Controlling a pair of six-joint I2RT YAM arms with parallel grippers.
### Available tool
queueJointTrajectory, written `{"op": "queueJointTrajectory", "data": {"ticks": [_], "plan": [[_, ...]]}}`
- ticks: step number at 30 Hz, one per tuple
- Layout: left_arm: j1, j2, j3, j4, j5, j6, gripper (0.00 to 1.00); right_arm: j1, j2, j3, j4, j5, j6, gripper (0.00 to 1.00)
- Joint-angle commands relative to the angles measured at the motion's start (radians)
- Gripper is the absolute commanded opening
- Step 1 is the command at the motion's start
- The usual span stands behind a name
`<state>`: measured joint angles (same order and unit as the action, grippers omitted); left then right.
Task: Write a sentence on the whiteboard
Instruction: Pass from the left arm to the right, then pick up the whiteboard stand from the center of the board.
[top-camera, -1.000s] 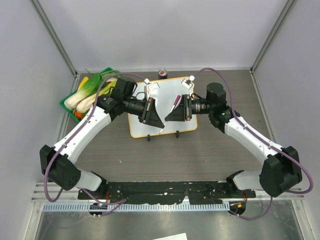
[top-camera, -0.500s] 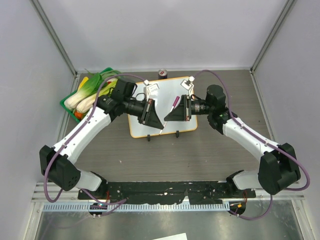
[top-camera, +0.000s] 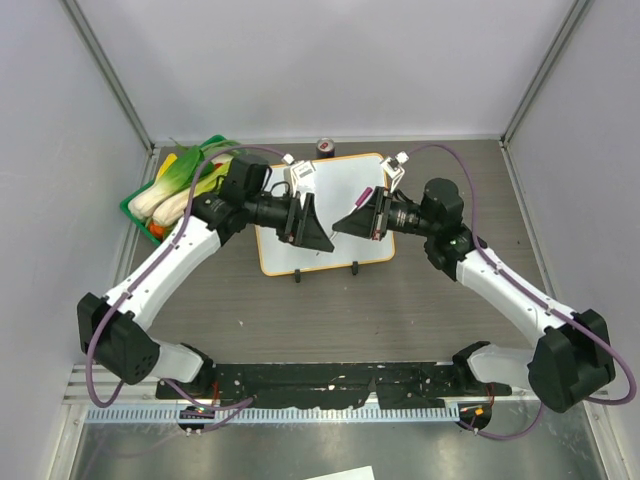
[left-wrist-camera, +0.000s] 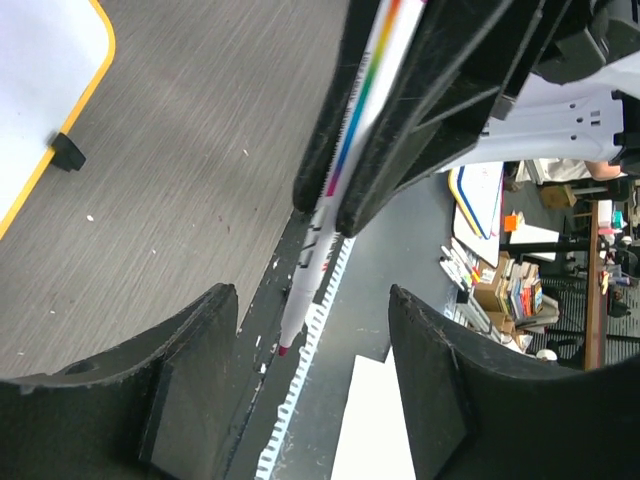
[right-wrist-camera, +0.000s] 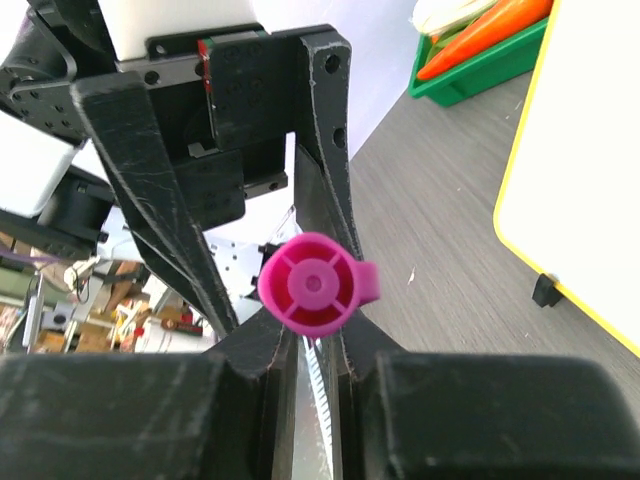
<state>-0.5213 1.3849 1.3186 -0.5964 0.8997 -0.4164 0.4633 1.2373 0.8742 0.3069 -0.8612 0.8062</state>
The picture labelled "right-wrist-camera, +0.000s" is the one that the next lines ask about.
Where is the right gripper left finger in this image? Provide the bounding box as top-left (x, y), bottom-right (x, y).
top-left (1, 311), bottom-right (290, 479)

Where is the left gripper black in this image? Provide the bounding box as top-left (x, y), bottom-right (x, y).
top-left (1, 1), bottom-right (363, 336)

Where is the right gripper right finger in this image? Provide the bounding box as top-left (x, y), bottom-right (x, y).
top-left (329, 313), bottom-right (639, 479)

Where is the white marker with magenta cap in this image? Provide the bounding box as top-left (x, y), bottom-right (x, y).
top-left (257, 232), bottom-right (381, 339)

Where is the whiteboard with orange frame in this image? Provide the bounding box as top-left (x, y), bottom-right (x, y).
top-left (493, 1), bottom-right (639, 351)

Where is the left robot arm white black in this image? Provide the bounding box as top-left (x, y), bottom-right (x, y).
top-left (1, 1), bottom-right (361, 335)

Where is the black whiteboard foot clip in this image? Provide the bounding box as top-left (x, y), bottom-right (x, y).
top-left (532, 273), bottom-right (563, 308)

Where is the green plastic basket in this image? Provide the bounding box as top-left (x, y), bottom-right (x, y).
top-left (408, 18), bottom-right (548, 107)

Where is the bok choy right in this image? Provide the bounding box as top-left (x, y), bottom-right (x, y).
top-left (411, 0), bottom-right (497, 36)

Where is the orange carrot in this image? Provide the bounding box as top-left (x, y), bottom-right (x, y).
top-left (416, 0), bottom-right (553, 81)

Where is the white slotted cable duct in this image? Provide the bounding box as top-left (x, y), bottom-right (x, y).
top-left (292, 337), bottom-right (334, 479)

